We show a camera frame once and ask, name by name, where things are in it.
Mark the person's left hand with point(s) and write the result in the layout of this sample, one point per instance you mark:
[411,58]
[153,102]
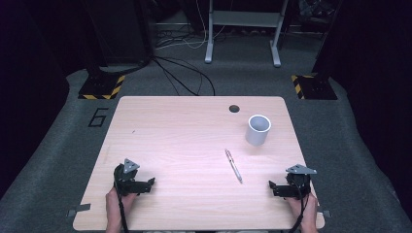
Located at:
[112,207]

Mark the grey table bracket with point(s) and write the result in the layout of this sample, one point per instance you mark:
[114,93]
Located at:
[325,213]
[77,209]

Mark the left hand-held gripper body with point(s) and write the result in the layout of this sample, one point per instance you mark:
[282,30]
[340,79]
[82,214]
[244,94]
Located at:
[124,179]

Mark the black base with hazard tape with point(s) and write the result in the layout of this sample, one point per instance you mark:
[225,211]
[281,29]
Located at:
[100,87]
[315,87]

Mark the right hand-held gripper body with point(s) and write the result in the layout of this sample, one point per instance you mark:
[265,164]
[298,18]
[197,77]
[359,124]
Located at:
[298,184]

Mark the black cabinet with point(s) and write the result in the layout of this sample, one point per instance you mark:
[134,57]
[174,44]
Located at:
[116,29]

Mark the silver pen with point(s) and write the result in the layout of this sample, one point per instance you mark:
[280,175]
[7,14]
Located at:
[233,166]

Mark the white metal stand frame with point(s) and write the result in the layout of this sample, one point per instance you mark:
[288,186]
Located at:
[246,18]

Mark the person's right hand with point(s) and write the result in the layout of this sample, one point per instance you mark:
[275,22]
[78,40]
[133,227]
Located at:
[309,210]

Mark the white cup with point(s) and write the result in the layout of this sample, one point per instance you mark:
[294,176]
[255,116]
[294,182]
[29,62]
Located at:
[256,136]

